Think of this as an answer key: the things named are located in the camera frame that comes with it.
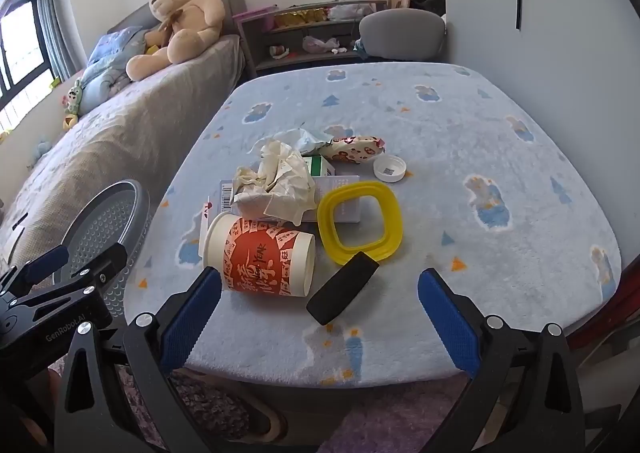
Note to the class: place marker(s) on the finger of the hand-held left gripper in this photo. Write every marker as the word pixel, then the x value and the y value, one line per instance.
pixel 100 265
pixel 45 263

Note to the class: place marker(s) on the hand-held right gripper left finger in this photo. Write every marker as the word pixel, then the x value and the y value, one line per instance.
pixel 192 320

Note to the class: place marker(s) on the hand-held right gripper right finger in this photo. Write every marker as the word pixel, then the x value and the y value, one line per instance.
pixel 450 323

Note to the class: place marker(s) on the grey perforated plastic basket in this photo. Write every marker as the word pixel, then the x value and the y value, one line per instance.
pixel 100 223

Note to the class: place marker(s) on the red and white paper cup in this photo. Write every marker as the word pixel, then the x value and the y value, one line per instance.
pixel 260 258

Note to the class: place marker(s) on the playing card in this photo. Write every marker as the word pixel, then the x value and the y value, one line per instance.
pixel 205 228

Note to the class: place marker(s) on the black case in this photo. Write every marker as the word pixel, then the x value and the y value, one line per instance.
pixel 342 288

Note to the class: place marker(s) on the lavender cardboard box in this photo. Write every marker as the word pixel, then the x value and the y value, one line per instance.
pixel 226 195

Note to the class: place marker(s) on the beige tissue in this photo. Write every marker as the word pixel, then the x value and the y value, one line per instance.
pixel 280 183

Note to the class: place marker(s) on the white bottle cap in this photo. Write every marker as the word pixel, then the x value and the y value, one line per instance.
pixel 389 168

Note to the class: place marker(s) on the printed snack wrapper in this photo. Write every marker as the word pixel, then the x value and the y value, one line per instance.
pixel 355 149

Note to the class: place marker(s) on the green and white medicine box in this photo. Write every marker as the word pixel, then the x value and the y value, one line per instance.
pixel 320 165

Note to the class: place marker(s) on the person's left forearm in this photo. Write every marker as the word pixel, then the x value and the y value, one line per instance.
pixel 50 393

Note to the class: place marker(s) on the pink fluffy slipper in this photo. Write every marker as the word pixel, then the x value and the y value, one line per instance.
pixel 400 420

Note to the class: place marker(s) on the small blue plush toy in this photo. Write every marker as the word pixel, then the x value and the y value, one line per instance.
pixel 42 153

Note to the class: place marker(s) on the beige slipper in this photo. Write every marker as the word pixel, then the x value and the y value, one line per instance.
pixel 270 420

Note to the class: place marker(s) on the bed with grey checked cover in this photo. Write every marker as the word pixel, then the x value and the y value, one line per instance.
pixel 125 133

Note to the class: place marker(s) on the small yellow plush toy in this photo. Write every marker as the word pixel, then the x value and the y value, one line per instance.
pixel 70 121

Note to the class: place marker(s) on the small green plush doll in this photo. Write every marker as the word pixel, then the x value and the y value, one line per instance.
pixel 75 95

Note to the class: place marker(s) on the folded blue quilt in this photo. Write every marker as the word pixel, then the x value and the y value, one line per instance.
pixel 102 78

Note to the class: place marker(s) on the window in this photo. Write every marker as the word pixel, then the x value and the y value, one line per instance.
pixel 20 58

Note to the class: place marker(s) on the blue printed pillow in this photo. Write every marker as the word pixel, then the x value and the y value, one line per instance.
pixel 117 40

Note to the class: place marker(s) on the grey curtain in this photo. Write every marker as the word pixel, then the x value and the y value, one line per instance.
pixel 57 28

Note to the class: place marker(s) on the large beige teddy bear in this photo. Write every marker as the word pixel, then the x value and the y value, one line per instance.
pixel 190 18

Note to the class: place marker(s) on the small cup on its side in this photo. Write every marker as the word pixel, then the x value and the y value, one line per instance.
pixel 279 52

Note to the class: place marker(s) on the blue cloth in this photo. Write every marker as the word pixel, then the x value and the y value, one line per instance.
pixel 360 49

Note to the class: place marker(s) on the grey upholstered chair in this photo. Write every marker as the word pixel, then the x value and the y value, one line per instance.
pixel 402 35

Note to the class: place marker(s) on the pink storage box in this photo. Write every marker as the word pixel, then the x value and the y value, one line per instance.
pixel 255 13

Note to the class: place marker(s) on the grey shelf unit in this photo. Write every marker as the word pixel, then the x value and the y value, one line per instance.
pixel 290 35

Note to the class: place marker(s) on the pink plastic bag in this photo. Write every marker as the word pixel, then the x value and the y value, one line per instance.
pixel 320 44

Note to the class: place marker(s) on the gold foil packets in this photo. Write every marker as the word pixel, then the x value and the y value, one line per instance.
pixel 300 18

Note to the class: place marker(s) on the white plastic bag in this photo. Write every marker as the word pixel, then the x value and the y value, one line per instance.
pixel 350 9

